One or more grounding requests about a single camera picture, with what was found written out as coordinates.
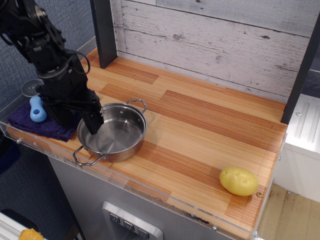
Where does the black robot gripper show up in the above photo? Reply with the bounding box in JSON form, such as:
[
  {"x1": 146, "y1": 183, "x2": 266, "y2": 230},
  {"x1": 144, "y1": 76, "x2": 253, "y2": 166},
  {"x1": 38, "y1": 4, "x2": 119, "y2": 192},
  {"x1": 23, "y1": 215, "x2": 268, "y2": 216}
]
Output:
[{"x1": 36, "y1": 68, "x2": 104, "y2": 135}]

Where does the stainless steel pot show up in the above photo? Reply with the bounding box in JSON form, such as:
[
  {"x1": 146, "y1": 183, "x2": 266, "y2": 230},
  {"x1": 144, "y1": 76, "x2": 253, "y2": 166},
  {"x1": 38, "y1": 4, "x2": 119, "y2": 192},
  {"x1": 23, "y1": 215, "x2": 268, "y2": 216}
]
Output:
[{"x1": 72, "y1": 99, "x2": 148, "y2": 167}]

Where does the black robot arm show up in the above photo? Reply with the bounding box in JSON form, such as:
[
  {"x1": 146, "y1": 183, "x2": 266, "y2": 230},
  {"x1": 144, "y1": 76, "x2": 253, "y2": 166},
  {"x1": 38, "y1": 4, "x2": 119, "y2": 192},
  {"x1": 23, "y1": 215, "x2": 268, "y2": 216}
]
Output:
[{"x1": 0, "y1": 0, "x2": 104, "y2": 135}]

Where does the purple folded cloth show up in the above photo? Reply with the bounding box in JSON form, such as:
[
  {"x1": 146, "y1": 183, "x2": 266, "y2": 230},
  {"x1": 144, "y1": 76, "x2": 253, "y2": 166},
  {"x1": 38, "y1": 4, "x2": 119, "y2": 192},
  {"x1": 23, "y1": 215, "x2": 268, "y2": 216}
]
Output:
[{"x1": 7, "y1": 103, "x2": 82, "y2": 142}]

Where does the clear acrylic edge guard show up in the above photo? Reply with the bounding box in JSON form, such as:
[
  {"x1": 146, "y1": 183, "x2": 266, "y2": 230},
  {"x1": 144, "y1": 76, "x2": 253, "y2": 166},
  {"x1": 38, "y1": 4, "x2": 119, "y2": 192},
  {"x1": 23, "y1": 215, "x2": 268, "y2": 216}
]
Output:
[{"x1": 1, "y1": 116, "x2": 286, "y2": 240}]

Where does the silver toy fridge cabinet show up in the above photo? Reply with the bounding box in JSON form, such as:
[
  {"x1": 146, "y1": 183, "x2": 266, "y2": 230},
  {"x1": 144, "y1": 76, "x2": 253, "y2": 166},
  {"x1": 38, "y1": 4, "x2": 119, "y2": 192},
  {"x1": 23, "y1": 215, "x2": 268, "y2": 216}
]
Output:
[{"x1": 47, "y1": 156, "x2": 241, "y2": 240}]

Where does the yellow object at corner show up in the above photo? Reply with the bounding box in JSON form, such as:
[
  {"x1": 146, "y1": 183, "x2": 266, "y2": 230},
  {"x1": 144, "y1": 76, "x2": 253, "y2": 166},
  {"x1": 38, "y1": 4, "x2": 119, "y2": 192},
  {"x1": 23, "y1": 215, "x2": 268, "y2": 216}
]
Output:
[{"x1": 18, "y1": 228, "x2": 45, "y2": 240}]

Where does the yellow toy potato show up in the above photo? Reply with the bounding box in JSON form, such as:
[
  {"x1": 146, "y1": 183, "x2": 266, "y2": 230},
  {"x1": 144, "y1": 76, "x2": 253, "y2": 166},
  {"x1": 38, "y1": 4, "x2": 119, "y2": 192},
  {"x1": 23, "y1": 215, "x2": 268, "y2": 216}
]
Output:
[{"x1": 219, "y1": 166, "x2": 259, "y2": 197}]

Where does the white aluminium side unit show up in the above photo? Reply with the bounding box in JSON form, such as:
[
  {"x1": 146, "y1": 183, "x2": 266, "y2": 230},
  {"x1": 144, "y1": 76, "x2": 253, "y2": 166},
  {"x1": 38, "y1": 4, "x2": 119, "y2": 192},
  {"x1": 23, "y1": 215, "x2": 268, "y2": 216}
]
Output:
[{"x1": 273, "y1": 94, "x2": 320, "y2": 202}]

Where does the white rail bottom left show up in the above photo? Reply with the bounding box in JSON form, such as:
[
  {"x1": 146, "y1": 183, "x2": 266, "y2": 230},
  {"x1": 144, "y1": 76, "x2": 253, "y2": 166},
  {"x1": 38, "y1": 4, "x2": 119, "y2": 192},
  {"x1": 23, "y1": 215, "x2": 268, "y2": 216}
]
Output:
[{"x1": 0, "y1": 213, "x2": 27, "y2": 240}]

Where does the dark right shelf post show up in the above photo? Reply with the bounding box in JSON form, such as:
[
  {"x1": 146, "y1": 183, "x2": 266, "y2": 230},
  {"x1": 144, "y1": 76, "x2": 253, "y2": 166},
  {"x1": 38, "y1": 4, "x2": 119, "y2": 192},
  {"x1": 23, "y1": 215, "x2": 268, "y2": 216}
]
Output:
[{"x1": 281, "y1": 16, "x2": 320, "y2": 125}]

